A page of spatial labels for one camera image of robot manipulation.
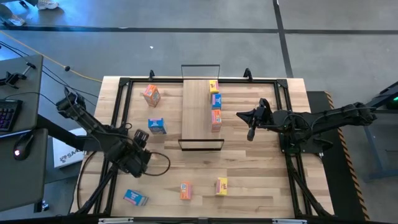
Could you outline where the person's white shoe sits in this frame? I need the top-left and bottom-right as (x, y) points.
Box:
(36, 0), (60, 10)

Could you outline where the yellow floor cable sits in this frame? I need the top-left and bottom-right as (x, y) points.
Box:
(0, 30), (103, 83)

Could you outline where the black desk clamp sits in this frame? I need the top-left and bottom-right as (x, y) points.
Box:
(0, 62), (37, 90)

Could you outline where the black aluminium table frame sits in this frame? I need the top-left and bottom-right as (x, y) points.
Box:
(70, 77), (335, 218)

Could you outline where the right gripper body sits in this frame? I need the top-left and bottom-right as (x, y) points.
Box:
(255, 107), (283, 131)

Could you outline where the black computer mouse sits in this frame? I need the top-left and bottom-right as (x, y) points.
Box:
(12, 132), (35, 162)

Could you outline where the black mat with hazard stripes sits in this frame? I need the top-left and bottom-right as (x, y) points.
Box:
(306, 90), (371, 222)

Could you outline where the person's grey shoe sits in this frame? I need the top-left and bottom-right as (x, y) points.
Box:
(4, 14), (26, 27)

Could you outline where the yellow Corn Pops cereal box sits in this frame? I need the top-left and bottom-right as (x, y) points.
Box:
(208, 80), (220, 95)
(215, 177), (228, 197)

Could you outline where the black device with green light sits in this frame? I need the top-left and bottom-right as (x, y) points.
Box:
(385, 95), (398, 110)

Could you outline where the blue Rice Krispies cereal box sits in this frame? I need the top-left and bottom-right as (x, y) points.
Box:
(211, 93), (223, 111)
(123, 189), (149, 207)
(147, 118), (168, 135)

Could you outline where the orange Mini Wheats cereal box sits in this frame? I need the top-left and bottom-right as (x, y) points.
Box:
(142, 84), (162, 108)
(179, 181), (193, 200)
(211, 109), (223, 133)

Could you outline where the black computer keyboard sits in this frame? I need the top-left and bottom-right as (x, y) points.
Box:
(0, 98), (24, 133)

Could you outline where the grey metal stand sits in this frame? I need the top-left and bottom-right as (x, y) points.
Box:
(359, 81), (398, 182)

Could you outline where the silver metal bracket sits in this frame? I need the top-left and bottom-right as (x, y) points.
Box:
(272, 218), (308, 224)
(98, 217), (134, 224)

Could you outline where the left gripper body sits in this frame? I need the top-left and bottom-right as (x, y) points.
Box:
(118, 146), (153, 179)

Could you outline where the dark grey desk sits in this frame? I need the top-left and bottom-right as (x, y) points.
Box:
(0, 54), (44, 139)

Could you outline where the white printed carton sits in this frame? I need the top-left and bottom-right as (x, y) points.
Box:
(52, 127), (88, 169)

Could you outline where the left arm cable loop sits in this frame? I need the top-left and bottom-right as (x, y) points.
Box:
(143, 151), (172, 177)

